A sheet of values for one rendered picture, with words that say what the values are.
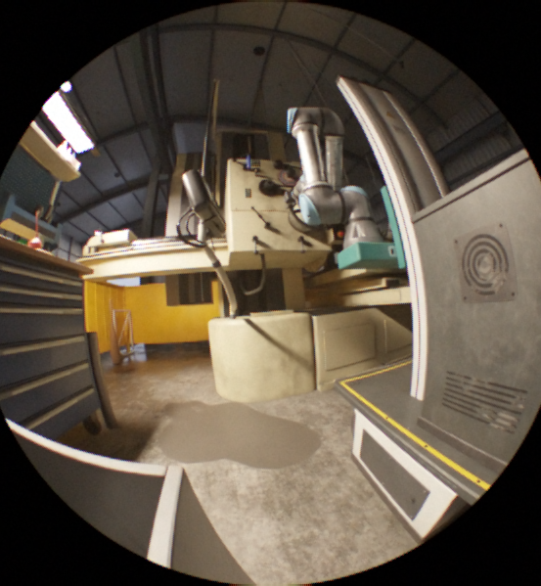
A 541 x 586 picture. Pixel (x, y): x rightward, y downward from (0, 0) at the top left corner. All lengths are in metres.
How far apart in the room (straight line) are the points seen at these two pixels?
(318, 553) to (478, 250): 0.78
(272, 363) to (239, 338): 0.28
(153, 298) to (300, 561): 3.87
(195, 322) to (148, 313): 0.93
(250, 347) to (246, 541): 1.11
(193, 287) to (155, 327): 2.09
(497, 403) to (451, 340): 0.17
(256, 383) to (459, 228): 1.35
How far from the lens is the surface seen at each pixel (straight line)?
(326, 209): 0.70
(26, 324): 1.00
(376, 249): 0.67
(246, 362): 1.38
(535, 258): 0.38
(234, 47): 8.21
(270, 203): 1.52
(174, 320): 3.80
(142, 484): 0.18
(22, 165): 1.70
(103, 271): 1.91
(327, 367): 1.57
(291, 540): 0.73
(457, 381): 0.48
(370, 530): 0.75
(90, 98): 9.95
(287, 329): 1.39
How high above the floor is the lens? 0.67
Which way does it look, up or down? 4 degrees up
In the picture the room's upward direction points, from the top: 5 degrees counter-clockwise
